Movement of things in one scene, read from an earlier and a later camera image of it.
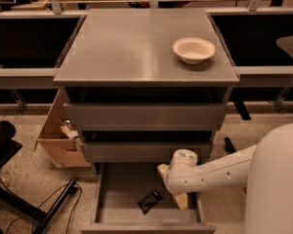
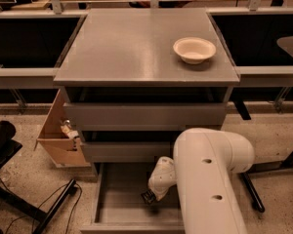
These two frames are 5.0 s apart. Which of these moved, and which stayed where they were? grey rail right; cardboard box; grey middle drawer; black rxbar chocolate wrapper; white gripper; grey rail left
Moved: white gripper; black rxbar chocolate wrapper
Stayed: grey middle drawer; grey rail left; grey rail right; cardboard box
